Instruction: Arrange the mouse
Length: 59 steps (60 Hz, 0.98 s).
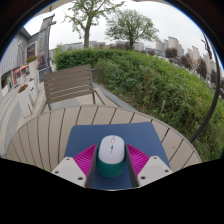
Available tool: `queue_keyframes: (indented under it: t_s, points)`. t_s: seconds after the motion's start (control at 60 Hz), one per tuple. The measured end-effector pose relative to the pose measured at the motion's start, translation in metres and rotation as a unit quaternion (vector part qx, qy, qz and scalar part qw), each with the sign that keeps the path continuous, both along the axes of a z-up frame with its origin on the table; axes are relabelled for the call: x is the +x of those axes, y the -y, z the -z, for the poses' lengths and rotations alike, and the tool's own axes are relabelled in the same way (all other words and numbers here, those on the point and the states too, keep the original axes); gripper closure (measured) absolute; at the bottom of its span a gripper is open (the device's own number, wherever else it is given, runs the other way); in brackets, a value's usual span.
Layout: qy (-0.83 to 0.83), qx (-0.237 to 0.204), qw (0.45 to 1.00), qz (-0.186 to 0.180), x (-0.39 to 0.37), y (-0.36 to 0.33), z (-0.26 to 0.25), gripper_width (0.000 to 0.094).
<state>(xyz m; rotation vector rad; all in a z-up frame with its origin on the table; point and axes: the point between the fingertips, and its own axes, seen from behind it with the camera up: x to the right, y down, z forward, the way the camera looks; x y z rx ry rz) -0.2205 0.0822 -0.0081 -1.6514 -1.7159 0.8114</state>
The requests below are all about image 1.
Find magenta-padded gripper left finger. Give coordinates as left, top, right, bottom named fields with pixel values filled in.
left=50, top=143, right=99, bottom=188

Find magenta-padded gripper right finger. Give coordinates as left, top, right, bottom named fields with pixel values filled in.
left=125, top=143, right=174, bottom=188

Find white and teal computer mouse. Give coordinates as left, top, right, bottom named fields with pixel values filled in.
left=95, top=134, right=128, bottom=178

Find blue rectangular mouse pad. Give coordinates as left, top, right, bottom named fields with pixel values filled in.
left=63, top=121, right=172, bottom=190

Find green trimmed hedge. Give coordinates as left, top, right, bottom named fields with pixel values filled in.
left=54, top=47, right=224, bottom=163

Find brown slatted outdoor chair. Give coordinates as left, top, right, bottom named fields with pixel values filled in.
left=42, top=64, right=106, bottom=111

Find white planter with orange flowers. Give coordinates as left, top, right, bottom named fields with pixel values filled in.
left=17, top=83, right=38, bottom=118

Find dark curved parasol pole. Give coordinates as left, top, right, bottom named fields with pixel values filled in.
left=189, top=31, right=222, bottom=144

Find white planter with red flowers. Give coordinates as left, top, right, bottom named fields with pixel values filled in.
left=25, top=54, right=39, bottom=83

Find grey storefront building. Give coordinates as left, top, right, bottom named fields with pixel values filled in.
left=0, top=27, right=38, bottom=98

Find distant apartment buildings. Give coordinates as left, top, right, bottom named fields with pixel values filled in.
left=49, top=35, right=224, bottom=84

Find tall grey sign pillar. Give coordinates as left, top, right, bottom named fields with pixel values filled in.
left=36, top=13, right=57, bottom=74

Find thin-crowned tree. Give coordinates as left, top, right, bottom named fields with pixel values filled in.
left=64, top=0, right=126, bottom=50

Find round-crowned tree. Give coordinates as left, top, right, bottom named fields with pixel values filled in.
left=104, top=8, right=160, bottom=51

